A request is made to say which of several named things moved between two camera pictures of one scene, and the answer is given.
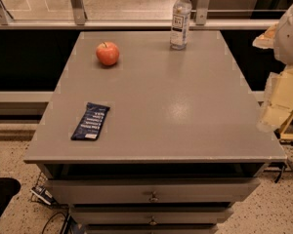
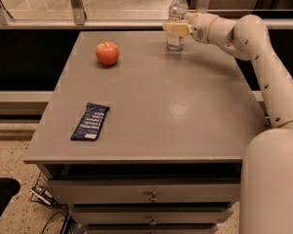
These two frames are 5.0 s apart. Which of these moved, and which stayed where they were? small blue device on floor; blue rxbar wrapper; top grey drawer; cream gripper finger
Moved: cream gripper finger
Stayed: top grey drawer; blue rxbar wrapper; small blue device on floor
